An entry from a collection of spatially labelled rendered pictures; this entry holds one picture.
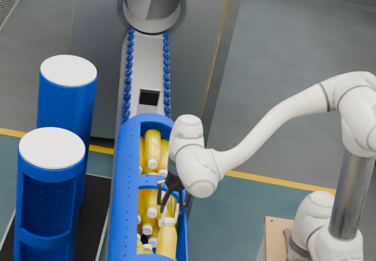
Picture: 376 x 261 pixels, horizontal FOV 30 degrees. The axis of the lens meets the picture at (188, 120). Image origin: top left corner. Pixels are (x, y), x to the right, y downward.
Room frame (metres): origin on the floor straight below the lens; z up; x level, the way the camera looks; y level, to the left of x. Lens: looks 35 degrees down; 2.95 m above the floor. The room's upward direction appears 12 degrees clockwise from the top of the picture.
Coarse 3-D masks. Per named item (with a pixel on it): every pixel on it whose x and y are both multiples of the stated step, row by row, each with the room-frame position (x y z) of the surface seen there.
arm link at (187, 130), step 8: (176, 120) 1.82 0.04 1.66; (184, 120) 1.81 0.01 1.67; (192, 120) 1.81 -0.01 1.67; (200, 120) 1.83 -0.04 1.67; (176, 128) 1.79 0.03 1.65; (184, 128) 1.78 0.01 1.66; (192, 128) 1.79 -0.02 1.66; (200, 128) 1.81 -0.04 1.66; (176, 136) 1.78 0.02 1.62; (184, 136) 1.77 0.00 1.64; (192, 136) 1.78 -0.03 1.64; (200, 136) 1.80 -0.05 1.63; (176, 144) 1.76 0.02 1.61; (184, 144) 1.75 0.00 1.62; (192, 144) 1.75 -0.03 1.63; (200, 144) 1.77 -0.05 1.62; (176, 152) 1.74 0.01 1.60
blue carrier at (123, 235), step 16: (128, 128) 2.35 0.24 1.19; (144, 128) 2.42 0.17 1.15; (160, 128) 2.43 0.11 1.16; (128, 144) 2.24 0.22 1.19; (128, 160) 2.13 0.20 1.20; (128, 176) 2.04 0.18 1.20; (144, 176) 2.02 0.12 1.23; (160, 176) 2.04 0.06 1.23; (128, 192) 1.95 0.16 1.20; (176, 192) 2.00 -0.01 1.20; (112, 208) 1.93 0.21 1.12; (128, 208) 1.86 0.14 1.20; (112, 224) 1.84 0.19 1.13; (128, 224) 1.78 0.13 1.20; (112, 240) 1.75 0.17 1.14; (128, 240) 1.70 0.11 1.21; (144, 240) 1.96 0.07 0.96; (112, 256) 1.67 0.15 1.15; (128, 256) 1.63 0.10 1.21; (144, 256) 1.62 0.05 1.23; (160, 256) 1.64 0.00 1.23; (176, 256) 1.85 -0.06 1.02
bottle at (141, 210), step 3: (141, 189) 2.04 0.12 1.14; (141, 192) 2.03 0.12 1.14; (138, 195) 2.00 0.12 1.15; (141, 195) 2.01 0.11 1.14; (138, 198) 1.99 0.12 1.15; (141, 198) 1.99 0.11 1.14; (138, 201) 1.97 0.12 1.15; (141, 201) 1.98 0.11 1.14; (138, 204) 1.96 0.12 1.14; (141, 204) 1.96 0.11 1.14; (138, 207) 1.94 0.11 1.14; (141, 207) 1.95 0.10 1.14; (138, 210) 1.93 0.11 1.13; (141, 210) 1.94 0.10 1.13; (144, 210) 1.96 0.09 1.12; (138, 213) 1.92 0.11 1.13; (141, 213) 1.93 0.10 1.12; (141, 216) 1.93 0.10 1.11
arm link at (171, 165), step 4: (168, 156) 1.81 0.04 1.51; (168, 160) 1.81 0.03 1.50; (172, 160) 1.79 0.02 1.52; (168, 164) 1.80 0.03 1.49; (172, 164) 1.79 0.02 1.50; (168, 168) 1.80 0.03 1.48; (172, 168) 1.79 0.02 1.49; (176, 168) 1.78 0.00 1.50; (172, 172) 1.78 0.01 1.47; (176, 172) 1.78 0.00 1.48
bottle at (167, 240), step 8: (168, 224) 1.79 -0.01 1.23; (160, 232) 1.77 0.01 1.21; (168, 232) 1.77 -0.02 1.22; (176, 232) 1.79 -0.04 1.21; (160, 240) 1.75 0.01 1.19; (168, 240) 1.75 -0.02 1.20; (176, 240) 1.76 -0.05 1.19; (160, 248) 1.73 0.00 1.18; (168, 248) 1.73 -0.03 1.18; (168, 256) 1.71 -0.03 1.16
